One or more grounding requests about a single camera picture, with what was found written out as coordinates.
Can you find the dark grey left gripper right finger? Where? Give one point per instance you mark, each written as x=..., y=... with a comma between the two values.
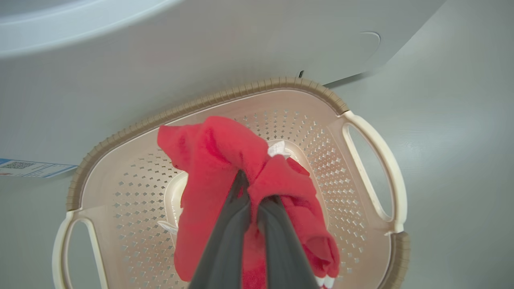
x=281, y=253

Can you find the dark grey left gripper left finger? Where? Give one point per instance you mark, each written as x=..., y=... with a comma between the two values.
x=225, y=249

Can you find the red garment with white stripes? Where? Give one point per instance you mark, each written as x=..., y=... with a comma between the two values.
x=217, y=152

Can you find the cream perforated laundry basket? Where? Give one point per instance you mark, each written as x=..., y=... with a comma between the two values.
x=132, y=192

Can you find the white washing machine body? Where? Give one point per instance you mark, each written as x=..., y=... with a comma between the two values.
x=200, y=52

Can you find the blue energy label sticker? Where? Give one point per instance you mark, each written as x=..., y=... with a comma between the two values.
x=36, y=168

